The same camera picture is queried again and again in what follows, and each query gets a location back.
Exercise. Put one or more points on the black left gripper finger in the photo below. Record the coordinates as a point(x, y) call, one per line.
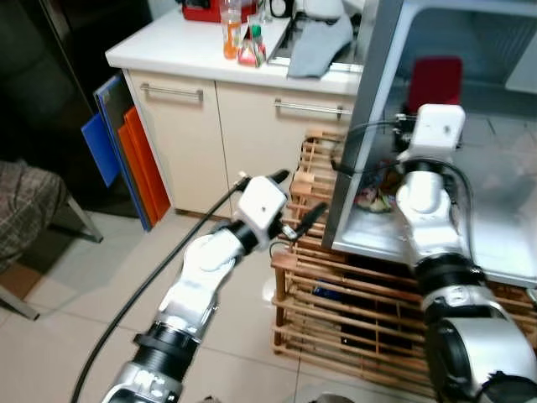
point(310, 220)
point(278, 177)

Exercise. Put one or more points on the red rectangular package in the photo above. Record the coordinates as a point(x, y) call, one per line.
point(435, 81)

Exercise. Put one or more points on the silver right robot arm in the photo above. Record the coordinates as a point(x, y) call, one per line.
point(470, 336)

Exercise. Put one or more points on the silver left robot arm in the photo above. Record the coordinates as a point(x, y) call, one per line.
point(197, 277)

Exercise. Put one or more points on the white fridge inner compartment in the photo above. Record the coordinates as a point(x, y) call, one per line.
point(524, 67)

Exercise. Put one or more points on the wooden slatted rack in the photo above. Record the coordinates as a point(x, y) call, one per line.
point(284, 262)

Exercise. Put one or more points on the colourful snack packet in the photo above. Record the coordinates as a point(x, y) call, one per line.
point(376, 200)

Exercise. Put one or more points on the white kitchen counter cabinet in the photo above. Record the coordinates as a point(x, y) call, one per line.
point(185, 143)

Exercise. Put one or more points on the grey cloth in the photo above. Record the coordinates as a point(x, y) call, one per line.
point(319, 46)

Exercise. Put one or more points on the steel sink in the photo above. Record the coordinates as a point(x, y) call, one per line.
point(281, 50)

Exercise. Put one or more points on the orange plastic board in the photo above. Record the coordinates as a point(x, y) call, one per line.
point(143, 168)

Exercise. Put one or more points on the orange drink bottle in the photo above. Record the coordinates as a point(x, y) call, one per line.
point(232, 38)

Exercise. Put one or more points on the white pot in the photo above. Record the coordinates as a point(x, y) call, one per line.
point(323, 7)

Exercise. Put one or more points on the black mug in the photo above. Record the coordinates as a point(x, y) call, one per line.
point(281, 7)

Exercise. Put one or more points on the blue board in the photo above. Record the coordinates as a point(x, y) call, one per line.
point(101, 147)

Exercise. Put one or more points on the red box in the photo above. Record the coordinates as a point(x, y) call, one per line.
point(201, 11)

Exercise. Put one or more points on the dark tall cabinet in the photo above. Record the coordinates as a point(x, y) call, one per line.
point(50, 75)

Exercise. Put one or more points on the chair with plaid cushion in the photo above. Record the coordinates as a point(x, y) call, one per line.
point(29, 206)

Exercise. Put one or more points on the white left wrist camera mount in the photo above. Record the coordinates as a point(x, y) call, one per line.
point(262, 201)

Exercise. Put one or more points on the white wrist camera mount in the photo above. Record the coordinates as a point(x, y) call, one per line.
point(436, 130)
point(262, 201)

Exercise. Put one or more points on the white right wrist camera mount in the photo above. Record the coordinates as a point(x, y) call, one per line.
point(436, 130)

